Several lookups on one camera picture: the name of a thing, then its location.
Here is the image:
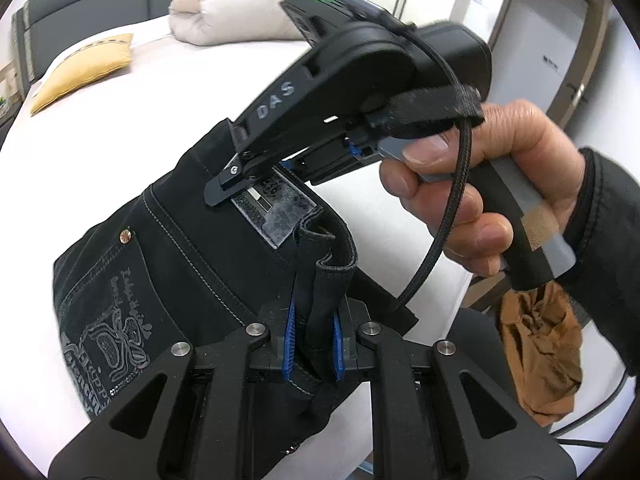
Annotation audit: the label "folded cream duvet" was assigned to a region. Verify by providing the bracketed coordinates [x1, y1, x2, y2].
[168, 0, 303, 47]

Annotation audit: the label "black denim pants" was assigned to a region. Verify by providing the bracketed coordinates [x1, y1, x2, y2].
[52, 118, 421, 476]

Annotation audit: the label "right hand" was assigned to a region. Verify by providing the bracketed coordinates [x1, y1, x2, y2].
[370, 99, 586, 289]

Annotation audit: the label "brown crumpled cloth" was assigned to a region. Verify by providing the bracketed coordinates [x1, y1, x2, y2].
[498, 282, 582, 428]

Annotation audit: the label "bed with white sheet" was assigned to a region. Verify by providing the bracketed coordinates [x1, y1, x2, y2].
[0, 14, 626, 480]

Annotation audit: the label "yellow cushion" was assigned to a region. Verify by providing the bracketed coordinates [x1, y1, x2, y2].
[30, 34, 134, 115]

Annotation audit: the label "black braided cable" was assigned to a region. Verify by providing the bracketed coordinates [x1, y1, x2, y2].
[389, 24, 474, 313]

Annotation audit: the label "black sleeve right forearm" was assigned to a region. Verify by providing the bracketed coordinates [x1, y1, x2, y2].
[559, 148, 639, 376]

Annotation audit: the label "dark grey upholstered headboard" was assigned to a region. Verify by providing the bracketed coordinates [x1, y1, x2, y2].
[11, 0, 171, 94]

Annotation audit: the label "white door with handle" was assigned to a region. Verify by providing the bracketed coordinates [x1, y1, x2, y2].
[488, 0, 611, 128]

